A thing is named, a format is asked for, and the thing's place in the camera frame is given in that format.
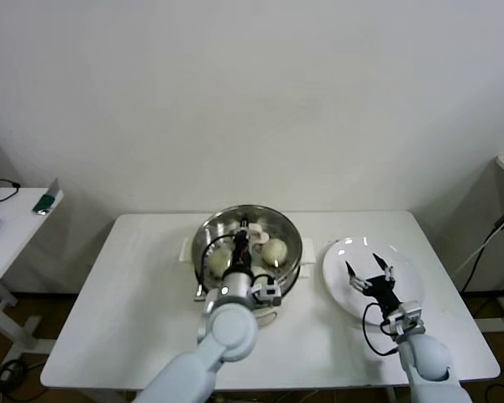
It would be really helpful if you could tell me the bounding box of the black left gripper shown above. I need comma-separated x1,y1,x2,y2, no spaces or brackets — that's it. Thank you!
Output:
230,214,253,274

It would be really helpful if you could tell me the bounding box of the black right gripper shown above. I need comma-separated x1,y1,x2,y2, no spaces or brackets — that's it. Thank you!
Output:
344,252,402,316

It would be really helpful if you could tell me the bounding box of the round glass pot lid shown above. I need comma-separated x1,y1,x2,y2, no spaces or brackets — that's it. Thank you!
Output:
194,204,302,291

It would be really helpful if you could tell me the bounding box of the white steamed baozi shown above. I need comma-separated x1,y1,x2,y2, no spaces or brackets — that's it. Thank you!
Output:
262,239,289,268
207,249,233,278

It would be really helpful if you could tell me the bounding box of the stainless steel steamer basket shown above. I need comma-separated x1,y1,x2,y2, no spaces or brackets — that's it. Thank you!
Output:
192,205,304,297

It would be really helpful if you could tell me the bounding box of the white round plate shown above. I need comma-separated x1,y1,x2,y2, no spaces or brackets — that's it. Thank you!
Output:
322,237,426,327

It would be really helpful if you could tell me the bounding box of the white electric cooker pot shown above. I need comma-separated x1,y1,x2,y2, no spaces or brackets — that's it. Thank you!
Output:
180,237,316,328

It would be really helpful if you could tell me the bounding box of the green and silver card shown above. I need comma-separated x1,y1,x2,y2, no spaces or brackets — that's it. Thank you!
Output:
34,178,65,216

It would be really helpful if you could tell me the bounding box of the white side table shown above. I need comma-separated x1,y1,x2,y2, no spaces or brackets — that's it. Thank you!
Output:
0,186,66,349

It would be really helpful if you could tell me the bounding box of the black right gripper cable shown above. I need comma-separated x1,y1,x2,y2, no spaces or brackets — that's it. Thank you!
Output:
362,302,400,358

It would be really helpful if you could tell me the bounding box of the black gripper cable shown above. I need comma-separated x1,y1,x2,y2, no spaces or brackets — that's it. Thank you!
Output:
195,234,236,301
362,302,400,358

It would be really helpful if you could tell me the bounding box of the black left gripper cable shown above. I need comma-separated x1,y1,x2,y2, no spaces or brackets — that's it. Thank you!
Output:
195,234,236,301

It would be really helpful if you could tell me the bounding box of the white wall cable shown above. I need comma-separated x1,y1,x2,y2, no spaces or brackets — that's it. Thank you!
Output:
452,226,503,276

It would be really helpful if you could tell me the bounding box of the black laptop cable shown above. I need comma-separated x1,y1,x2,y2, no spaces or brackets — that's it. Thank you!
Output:
0,179,23,205

